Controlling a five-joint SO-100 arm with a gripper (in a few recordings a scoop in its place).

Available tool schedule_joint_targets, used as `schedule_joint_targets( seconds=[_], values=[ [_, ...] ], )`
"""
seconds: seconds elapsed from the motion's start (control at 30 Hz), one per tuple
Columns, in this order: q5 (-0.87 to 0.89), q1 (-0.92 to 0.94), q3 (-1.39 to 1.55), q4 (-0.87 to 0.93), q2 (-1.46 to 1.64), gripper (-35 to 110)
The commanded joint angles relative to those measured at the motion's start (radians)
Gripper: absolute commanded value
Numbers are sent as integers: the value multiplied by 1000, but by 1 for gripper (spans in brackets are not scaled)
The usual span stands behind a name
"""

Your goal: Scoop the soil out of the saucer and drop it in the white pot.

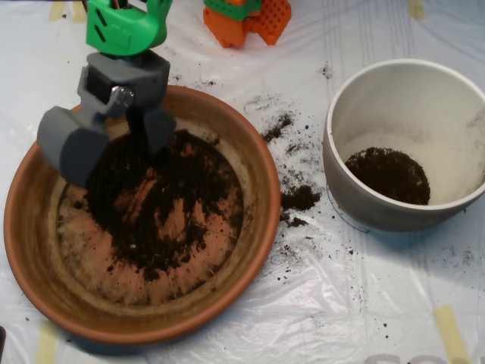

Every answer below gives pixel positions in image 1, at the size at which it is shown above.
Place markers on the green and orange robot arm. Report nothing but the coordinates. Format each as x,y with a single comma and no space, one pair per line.
121,34

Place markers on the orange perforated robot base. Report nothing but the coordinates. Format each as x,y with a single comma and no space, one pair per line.
227,30

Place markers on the elongated spilled soil clump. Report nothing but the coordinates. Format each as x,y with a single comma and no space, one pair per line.
278,129

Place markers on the large spilled soil clump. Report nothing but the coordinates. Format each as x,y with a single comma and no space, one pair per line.
301,197

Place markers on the small spilled soil clump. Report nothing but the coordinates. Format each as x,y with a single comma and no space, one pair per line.
295,221

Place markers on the terracotta clay bowl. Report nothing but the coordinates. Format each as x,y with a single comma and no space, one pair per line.
151,328

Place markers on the white ceramic pot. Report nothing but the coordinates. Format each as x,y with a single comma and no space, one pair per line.
379,220

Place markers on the beige masking tape strip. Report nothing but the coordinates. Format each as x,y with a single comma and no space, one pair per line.
417,9
79,11
47,345
451,333
57,9

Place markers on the dark object at edge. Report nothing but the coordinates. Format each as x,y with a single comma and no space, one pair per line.
2,339

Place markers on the clear plastic sheet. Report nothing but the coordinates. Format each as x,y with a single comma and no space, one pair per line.
341,303

